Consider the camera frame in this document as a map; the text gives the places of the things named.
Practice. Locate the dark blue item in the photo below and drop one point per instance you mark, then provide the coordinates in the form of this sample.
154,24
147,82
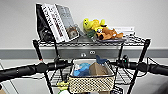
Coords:
101,60

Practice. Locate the brown cardboard box in basket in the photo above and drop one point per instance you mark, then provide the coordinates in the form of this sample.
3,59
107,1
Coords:
97,69

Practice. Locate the black packet with print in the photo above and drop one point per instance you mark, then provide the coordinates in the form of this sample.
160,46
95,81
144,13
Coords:
116,90

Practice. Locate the orange plush toy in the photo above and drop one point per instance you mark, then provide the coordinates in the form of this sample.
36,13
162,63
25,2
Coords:
108,33

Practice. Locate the flat white box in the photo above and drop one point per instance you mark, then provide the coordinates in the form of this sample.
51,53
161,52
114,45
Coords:
126,30

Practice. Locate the yellow plush toy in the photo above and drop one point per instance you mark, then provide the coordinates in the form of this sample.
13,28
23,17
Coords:
91,24

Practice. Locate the large grey printed box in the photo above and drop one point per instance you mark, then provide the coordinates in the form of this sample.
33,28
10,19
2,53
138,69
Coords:
68,19

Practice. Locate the white wall socket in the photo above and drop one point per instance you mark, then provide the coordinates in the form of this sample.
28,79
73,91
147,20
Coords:
83,54
92,52

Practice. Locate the long grey wall band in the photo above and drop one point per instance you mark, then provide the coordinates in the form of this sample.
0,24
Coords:
20,54

